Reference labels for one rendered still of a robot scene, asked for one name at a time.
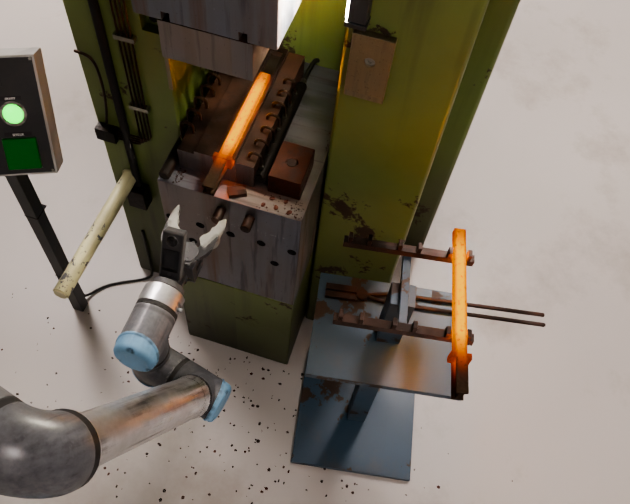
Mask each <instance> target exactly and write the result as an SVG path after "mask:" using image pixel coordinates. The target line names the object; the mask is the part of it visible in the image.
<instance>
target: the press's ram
mask: <svg viewBox="0 0 630 504"><path fill-rule="evenodd" d="M301 2H302V0H131V3H132V8H133V12H135V13H138V14H142V15H146V16H149V17H153V18H157V19H161V20H162V19H163V18H164V16H165V15H166V13H169V18H170V22H172V23H175V24H179V25H183V26H187V27H190V28H194V29H198V30H202V31H205V32H209V33H213V34H217V35H220V36H224V37H228V38H232V39H235V40H240V38H241V36H242V34H243V33H244V34H247V42H248V43H250V44H254V45H258V46H262V47H265V48H269V49H273V50H278V48H279V46H280V44H281V42H282V40H283V38H284V36H285V34H286V32H287V30H288V28H289V26H290V24H291V22H292V20H293V18H294V16H295V14H296V12H297V10H298V8H299V6H300V4H301Z"/></svg>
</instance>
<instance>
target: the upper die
mask: <svg viewBox="0 0 630 504"><path fill-rule="evenodd" d="M157 24H158V31H159V37H160V43H161V50H162V56H163V57H165V58H169V59H173V60H176V61H180V62H184V63H187V64H191V65H195V66H198V67H202V68H206V69H209V70H213V71H217V72H220V73H224V74H228V75H231V76H235V77H239V78H242V79H246V80H250V81H253V80H254V78H255V76H256V74H257V72H258V70H259V68H260V66H261V64H262V62H263V61H264V59H265V57H266V55H267V53H268V51H269V48H265V47H262V46H258V45H254V44H250V43H248V42H247V34H244V33H243V34H242V36H241V38H240V40H235V39H232V38H228V37H224V36H220V35H217V34H213V33H209V32H205V31H202V30H198V29H194V28H190V27H187V26H183V25H179V24H175V23H172V22H170V18H169V13H166V15H165V16H164V18H163V19H162V20H161V19H157Z"/></svg>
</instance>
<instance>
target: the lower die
mask: <svg viewBox="0 0 630 504"><path fill-rule="evenodd" d="M271 50H273V49H269V51H268V53H267V55H266V57H265V59H264V61H263V62H262V64H261V66H260V68H259V70H258V72H257V74H256V76H255V78H254V80H253V81H250V80H246V79H242V78H239V77H235V76H231V75H228V74H224V73H220V72H219V74H218V75H219V77H220V78H221V85H218V79H217V78H216V79H215V81H214V83H213V85H212V87H213V89H214V91H215V97H212V91H211V90H209V92H208V94H207V96H206V97H205V99H206V100H207V101H208V107H209V108H208V109H206V108H205V102H204V101H203V103H202V105H201V106H200V108H199V110H198V111H199V112H200V113H201V116H202V121H199V118H198V114H196V115H195V117H194V119H193V121H192V124H193V126H194V128H195V133H194V134H193V133H192V129H191V127H190V126H189V128H188V130H187V132H186V133H185V135H184V137H183V139H182V141H181V142H180V144H179V146H178V148H177V154H178V160H179V166H181V167H185V168H188V169H191V170H195V171H198V172H202V173H205V174H208V172H209V170H210V168H211V166H212V164H213V154H214V152H217V153H219V151H220V149H221V147H222V145H223V143H224V141H225V139H226V137H227V136H228V134H229V132H230V130H231V128H232V126H233V124H234V122H235V120H236V118H237V116H238V114H239V112H240V110H241V108H242V106H243V104H244V102H245V100H246V98H247V96H248V94H249V92H250V90H251V88H252V86H253V84H254V82H255V80H256V78H257V76H258V74H259V72H260V70H261V68H262V66H263V64H264V62H265V60H266V58H267V57H268V55H269V53H270V51H271ZM273 51H277V52H280V53H283V54H282V56H281V58H280V60H279V62H278V64H277V66H276V68H275V70H274V72H273V74H272V76H271V78H270V80H269V82H268V84H267V86H266V88H265V90H264V93H263V95H262V97H261V99H260V101H259V103H258V105H257V107H256V109H255V111H254V113H253V115H252V117H251V119H250V121H249V123H248V125H247V127H246V129H245V131H244V133H243V135H242V137H241V140H240V142H239V144H238V146H237V148H236V150H235V152H234V154H233V156H232V159H233V167H232V169H227V170H226V172H225V174H224V176H223V179H226V180H230V181H233V182H237V183H240V184H244V185H247V186H251V187H254V186H255V183H256V179H255V174H256V172H257V170H258V167H259V165H260V158H259V157H258V156H256V155H251V158H248V153H250V152H257V153H259V154H261V155H262V157H263V156H264V154H265V152H266V145H265V144H264V143H263V142H257V144H256V145H255V144H254V141H255V139H258V138H261V139H264V140H266V141H267V142H268V143H270V141H271V139H272V132H271V131H270V130H269V129H263V132H261V131H260V128H261V127H262V126H264V125H267V126H270V127H272V128H273V129H274V131H275V130H276V128H277V126H278V119H277V118H276V117H274V116H270V117H269V119H266V115H267V114H268V113H275V114H277V115H278V116H279V117H280V119H281V117H282V114H283V106H282V105H280V104H275V106H274V107H272V103H273V102H274V101H281V102H283V103H284V104H285V105H286V106H287V104H288V102H289V95H288V94H287V93H285V92H281V93H280V95H277V92H278V90H280V89H286V90H288V91H289V92H290V93H291V95H292V93H293V91H294V83H293V82H291V81H286V83H285V84H283V80H284V78H288V77H289V78H292V79H294V80H295V81H296V83H297V82H300V80H301V78H303V75H304V62H305V56H302V55H298V54H295V53H291V52H288V49H285V48H281V47H279V48H278V50H273Z"/></svg>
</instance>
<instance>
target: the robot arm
mask: <svg viewBox="0 0 630 504"><path fill-rule="evenodd" d="M179 215H180V205H178V206H177V207H176V208H175V209H174V210H173V211H172V213H171V215H170V216H169V218H168V220H167V222H166V224H165V226H164V229H163V231H162V234H161V242H162V247H161V258H160V270H159V276H161V277H155V278H154V279H153V281H150V282H147V283H146V284H145V286H144V288H143V289H142V291H141V293H140V295H139V297H138V299H137V302H136V304H135V306H134V308H133V310H132V312H131V314H130V316H129V318H128V320H127V322H126V324H125V326H124V328H123V330H122V332H121V334H120V335H119V336H118V337H117V339H116V343H115V346H114V349H113V352H114V355H115V357H116V358H117V359H118V360H119V362H121V363H122V364H123V365H125V366H127V367H129V368H131V369H132V372H133V374H134V376H135V378H136V379H137V380H138V381H139V382H140V383H142V384H143V385H145V386H147V387H152V388H150V389H147V390H144V391H141V392H138V393H135V394H132V395H129V396H126V397H123V398H120V399H117V400H115V401H112V402H109V403H106V404H103V405H100V406H97V407H94V408H91V409H88V410H85V411H82V412H79V411H76V410H74V409H69V408H60V409H55V410H43V409H39V408H36V407H33V406H30V405H28V404H26V403H24V402H23V401H21V400H20V399H19V398H17V397H16V396H15V395H13V394H12V393H10V392H9V391H7V390H6V389H4V388H3V387H1V386H0V495H4V496H9V497H16V498H24V499H46V498H54V497H60V496H63V495H66V494H69V493H71V492H73V491H75V490H77V489H79V488H81V487H83V486H84V485H86V484H87V483H88V482H89V481H90V480H91V479H92V478H93V477H94V475H95V474H96V472H97V470H98V468H99V466H100V465H102V464H104V463H106V462H108V461H110V460H112V459H114V458H116V457H118V456H120V455H122V454H124V453H126V452H128V451H130V450H132V449H134V448H136V447H138V446H140V445H142V444H144V443H146V442H148V441H150V440H152V439H154V438H156V437H158V436H160V435H162V434H164V433H166V432H168V431H170V430H172V429H174V428H176V427H178V426H180V425H182V424H184V423H186V422H188V421H190V420H192V419H196V418H198V417H201V418H202V419H203V420H204V421H207V422H212V421H214V420H215V419H216V418H217V416H218V415H219V413H220V412H221V410H222V409H223V407H224V406H225V404H226V402H227V400H228V398H229V396H230V393H231V385H230V384H228V383H227V382H225V380H224V379H221V378H219V377H217V376H216V375H214V374H213V373H211V372H209V371H208V370H206V369H205V368H203V367H201V366H200V365H198V364H197V363H195V362H194V361H192V360H190V359H189V358H187V357H186V356H184V355H182V354H181V353H179V352H178V351H176V350H174V349H173V348H171V347H170V345H169V341H168V337H169V335H170V333H171V331H172V328H173V326H174V324H175V322H176V320H177V317H178V314H179V313H182V312H183V309H182V306H183V304H184V302H185V299H184V297H183V294H184V289H183V285H184V284H186V283H187V282H188V281H190V282H193V283H195V282H196V279H197V277H198V275H199V273H200V271H201V269H202V267H203V259H204V258H206V257H208V256H209V255H210V253H211V252H212V250H213V249H215V248H217V247H218V245H219V243H220V238H221V235H222V234H223V232H224V230H225V227H226V222H227V220H226V219H223V220H220V221H218V224H217V225H216V226H215V227H213V228H212V229H211V231H210V232H209V233H207V234H204V235H202V236H201V237H200V238H199V239H200V246H199V247H197V246H196V245H195V242H194V241H192V242H187V241H186V240H187V231H186V230H182V229H180V228H179V226H178V224H179ZM199 268H200V269H199ZM198 270H199V271H198ZM197 272H198V273H197ZM187 278H189V279H187Z"/></svg>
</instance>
